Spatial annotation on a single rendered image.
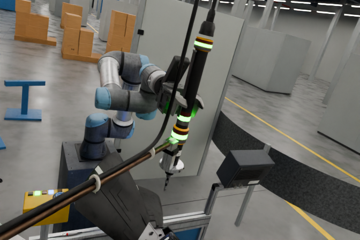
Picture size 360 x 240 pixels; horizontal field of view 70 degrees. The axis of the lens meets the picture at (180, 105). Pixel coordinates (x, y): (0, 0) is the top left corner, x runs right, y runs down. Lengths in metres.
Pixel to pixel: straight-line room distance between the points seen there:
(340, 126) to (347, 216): 4.59
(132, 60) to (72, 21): 6.96
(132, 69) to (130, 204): 0.67
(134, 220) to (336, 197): 2.06
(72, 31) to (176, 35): 5.84
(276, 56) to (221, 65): 7.58
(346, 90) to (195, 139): 4.71
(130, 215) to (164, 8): 2.04
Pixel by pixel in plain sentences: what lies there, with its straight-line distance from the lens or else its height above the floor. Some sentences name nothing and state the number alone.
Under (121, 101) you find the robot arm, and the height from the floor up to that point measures 1.55.
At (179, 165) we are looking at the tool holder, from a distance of 0.75.
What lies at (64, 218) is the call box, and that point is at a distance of 1.21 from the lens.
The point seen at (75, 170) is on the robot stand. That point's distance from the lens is 1.47.
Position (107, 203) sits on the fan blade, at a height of 1.38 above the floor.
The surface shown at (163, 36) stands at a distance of 2.54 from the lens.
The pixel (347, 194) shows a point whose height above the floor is 0.86.
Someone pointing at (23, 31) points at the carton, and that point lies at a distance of 9.94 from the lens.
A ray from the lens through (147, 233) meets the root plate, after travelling 0.82.
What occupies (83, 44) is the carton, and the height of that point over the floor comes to 0.48.
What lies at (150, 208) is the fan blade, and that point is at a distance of 1.01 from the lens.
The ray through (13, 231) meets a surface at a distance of 0.42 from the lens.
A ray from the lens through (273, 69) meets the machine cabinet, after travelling 10.42.
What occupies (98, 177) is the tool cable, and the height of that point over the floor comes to 1.56.
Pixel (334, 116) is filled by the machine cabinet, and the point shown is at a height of 0.55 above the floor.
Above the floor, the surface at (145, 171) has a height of 0.12.
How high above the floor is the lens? 1.85
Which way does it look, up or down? 18 degrees down
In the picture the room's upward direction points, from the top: 14 degrees clockwise
